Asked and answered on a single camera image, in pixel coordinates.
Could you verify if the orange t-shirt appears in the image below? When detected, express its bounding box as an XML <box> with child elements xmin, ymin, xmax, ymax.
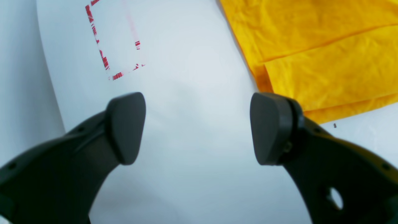
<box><xmin>220</xmin><ymin>0</ymin><xmax>398</xmax><ymax>124</ymax></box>

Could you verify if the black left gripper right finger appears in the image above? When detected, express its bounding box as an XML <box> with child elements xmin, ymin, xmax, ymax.
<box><xmin>250</xmin><ymin>92</ymin><xmax>398</xmax><ymax>224</ymax></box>

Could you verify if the red tape rectangle marking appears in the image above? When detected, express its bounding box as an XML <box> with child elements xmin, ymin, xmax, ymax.
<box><xmin>85</xmin><ymin>0</ymin><xmax>146</xmax><ymax>81</ymax></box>

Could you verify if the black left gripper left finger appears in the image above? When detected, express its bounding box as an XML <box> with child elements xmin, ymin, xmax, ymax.
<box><xmin>0</xmin><ymin>92</ymin><xmax>146</xmax><ymax>224</ymax></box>

